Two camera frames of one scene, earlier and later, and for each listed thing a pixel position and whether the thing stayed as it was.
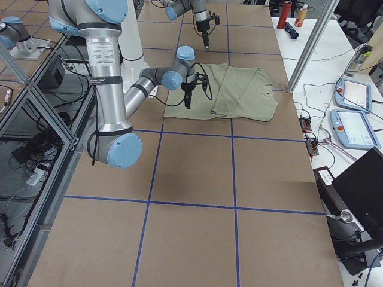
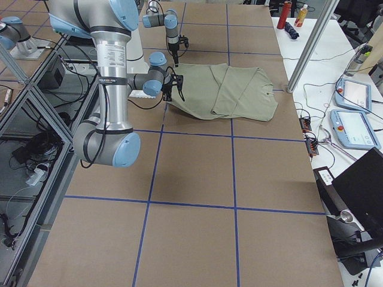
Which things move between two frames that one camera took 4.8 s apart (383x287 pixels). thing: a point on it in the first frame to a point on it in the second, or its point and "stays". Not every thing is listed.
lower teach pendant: (354, 130) stays
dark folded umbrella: (292, 33) stays
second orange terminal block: (311, 146) stays
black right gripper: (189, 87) to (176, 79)
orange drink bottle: (301, 16) stays
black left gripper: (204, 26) to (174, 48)
